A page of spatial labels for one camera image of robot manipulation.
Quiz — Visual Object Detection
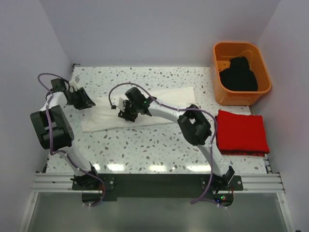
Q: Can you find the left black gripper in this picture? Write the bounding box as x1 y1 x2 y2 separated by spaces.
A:
68 87 96 110

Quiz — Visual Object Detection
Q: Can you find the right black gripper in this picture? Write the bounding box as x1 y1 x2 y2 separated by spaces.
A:
119 99 140 122

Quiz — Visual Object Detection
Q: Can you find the white t shirt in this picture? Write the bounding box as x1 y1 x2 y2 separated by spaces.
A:
81 87 197 132

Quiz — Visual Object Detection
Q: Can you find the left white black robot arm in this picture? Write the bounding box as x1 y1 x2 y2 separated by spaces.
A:
30 73 103 190

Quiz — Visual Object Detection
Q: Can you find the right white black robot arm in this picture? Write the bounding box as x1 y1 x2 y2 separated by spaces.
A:
118 87 235 190

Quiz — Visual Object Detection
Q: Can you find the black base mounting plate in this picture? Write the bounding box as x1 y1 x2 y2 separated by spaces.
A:
71 174 243 206

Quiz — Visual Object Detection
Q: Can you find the folded red t shirt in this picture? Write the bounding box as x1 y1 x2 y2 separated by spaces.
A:
216 110 270 156

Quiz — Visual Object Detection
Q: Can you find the black garment in bin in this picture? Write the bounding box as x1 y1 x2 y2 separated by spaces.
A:
219 57 258 91

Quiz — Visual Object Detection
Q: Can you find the orange plastic bin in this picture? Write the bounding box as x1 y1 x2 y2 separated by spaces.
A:
211 42 272 106

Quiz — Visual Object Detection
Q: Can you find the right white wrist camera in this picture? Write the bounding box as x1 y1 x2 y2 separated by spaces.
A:
118 97 125 111

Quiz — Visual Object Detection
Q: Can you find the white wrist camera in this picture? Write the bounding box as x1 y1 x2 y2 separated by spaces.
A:
118 97 125 111
69 76 80 90

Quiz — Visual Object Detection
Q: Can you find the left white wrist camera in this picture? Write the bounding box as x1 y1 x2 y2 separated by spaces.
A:
69 76 80 90

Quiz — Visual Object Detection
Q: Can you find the aluminium extrusion rail frame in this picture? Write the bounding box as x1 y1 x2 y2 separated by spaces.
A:
19 155 295 232

